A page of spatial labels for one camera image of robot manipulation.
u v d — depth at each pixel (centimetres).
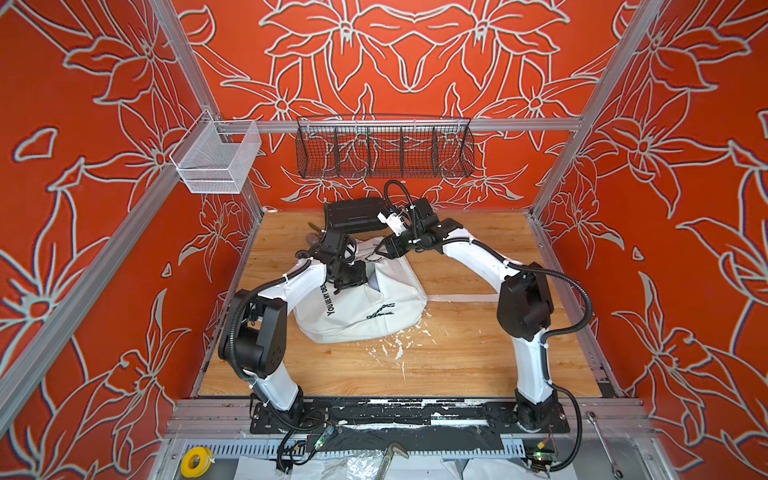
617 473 66
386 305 86
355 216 110
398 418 74
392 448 68
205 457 68
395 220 81
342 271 76
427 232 70
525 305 53
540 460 68
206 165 88
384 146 97
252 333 46
